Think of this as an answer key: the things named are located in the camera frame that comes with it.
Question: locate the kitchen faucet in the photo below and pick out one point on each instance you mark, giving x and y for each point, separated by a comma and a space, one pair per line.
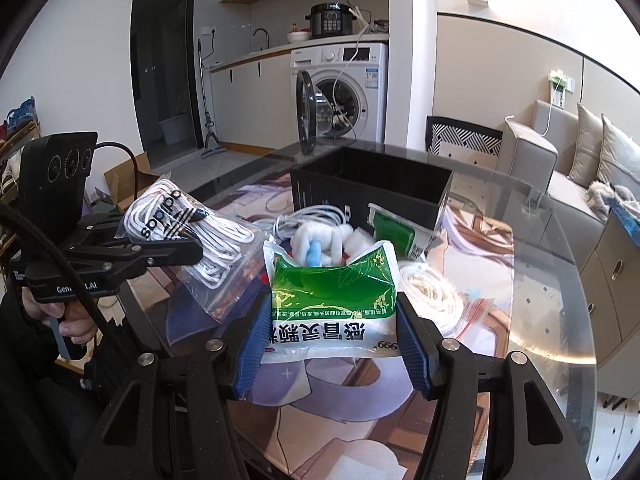
260, 39

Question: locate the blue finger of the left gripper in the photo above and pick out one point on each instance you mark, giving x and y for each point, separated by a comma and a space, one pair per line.
168, 252
107, 224

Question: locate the person's left hand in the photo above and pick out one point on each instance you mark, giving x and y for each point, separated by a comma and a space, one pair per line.
74, 321

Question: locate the clear zip bag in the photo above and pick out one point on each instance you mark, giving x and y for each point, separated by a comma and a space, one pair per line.
435, 298

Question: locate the grey cushion right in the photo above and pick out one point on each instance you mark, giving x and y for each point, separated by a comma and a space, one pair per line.
619, 162

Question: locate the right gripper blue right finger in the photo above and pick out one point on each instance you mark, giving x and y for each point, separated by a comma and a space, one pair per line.
415, 337

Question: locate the cardboard box on floor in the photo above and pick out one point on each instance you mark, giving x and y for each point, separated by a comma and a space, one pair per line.
122, 180

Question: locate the white wall socket charger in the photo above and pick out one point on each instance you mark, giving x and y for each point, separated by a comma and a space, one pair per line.
559, 85

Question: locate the white front-load washing machine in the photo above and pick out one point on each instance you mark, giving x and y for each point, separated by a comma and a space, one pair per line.
340, 92

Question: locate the floor mop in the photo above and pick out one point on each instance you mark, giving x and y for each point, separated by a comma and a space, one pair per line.
212, 145

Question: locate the green white medicine packet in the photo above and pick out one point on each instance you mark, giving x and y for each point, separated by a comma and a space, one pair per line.
330, 312

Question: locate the adidas bag of white laces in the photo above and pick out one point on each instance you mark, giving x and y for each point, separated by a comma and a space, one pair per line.
232, 248

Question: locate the patterned black white chair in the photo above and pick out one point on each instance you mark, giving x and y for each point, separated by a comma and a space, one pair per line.
440, 130

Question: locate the white bowl on counter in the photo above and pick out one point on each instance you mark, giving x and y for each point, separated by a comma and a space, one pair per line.
298, 36

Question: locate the grey cushion left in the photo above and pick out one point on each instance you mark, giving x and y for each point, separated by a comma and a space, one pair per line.
587, 148

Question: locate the beige sofa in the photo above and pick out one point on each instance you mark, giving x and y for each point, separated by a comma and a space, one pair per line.
541, 155

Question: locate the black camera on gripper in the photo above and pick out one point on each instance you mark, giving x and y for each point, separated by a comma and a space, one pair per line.
54, 170

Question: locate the beige side cabinet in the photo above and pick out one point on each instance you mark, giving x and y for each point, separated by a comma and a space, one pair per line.
610, 279

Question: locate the black open storage box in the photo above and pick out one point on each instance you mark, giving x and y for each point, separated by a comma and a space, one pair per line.
352, 180

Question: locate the white plush toy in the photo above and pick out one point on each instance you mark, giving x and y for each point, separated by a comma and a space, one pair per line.
318, 244

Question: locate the grey cushion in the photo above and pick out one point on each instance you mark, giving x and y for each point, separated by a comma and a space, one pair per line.
619, 162
587, 148

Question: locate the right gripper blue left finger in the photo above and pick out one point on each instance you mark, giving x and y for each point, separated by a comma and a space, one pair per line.
257, 337

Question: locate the black pressure cooker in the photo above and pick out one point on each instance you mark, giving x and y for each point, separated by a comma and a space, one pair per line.
331, 20

